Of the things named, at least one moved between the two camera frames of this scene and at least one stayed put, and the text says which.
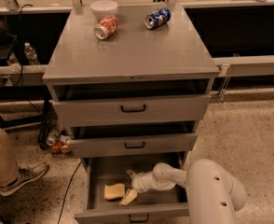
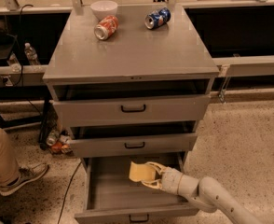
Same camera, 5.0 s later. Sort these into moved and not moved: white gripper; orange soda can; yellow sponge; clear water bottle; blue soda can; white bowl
Moved: yellow sponge; white gripper
Not moved: orange soda can; clear water bottle; blue soda can; white bowl
